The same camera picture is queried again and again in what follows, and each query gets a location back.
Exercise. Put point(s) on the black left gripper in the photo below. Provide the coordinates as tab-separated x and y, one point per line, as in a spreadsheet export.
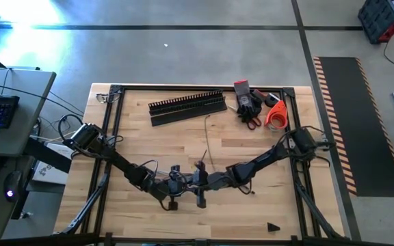
173	188

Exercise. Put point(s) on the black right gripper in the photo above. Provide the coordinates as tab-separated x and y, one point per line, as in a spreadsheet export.
214	181

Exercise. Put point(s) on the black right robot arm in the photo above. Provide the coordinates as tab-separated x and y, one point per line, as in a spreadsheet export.
258	164

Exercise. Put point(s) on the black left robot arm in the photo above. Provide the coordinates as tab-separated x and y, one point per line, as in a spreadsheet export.
121	164

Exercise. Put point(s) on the small black triangular piece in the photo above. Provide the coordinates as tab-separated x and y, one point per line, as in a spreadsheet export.
272	227

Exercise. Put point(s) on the grey work glove red cuff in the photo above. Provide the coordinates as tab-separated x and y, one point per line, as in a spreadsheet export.
258	94
246	102

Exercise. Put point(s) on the black tape roll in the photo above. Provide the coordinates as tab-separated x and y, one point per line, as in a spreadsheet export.
267	100

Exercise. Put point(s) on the orange tape dispenser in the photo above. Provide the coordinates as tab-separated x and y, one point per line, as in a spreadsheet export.
280	109

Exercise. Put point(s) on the clear safety glasses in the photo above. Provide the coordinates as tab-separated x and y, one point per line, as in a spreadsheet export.
103	98

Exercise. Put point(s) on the white printed box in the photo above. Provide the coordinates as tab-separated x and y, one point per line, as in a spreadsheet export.
50	174

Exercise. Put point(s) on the black desk support bar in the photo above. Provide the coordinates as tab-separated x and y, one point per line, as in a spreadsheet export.
46	155

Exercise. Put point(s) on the grey desk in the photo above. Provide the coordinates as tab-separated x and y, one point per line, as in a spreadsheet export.
33	112

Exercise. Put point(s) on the black computer mouse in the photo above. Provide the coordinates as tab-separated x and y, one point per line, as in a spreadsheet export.
14	186

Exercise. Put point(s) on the black hazard-striped floor mat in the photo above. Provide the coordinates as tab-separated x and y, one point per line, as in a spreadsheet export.
361	130

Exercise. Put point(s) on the black and red tool case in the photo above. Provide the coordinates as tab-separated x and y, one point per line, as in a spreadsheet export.
381	20

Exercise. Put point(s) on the black aluminium rig frame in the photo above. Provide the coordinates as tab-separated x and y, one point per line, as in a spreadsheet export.
142	87

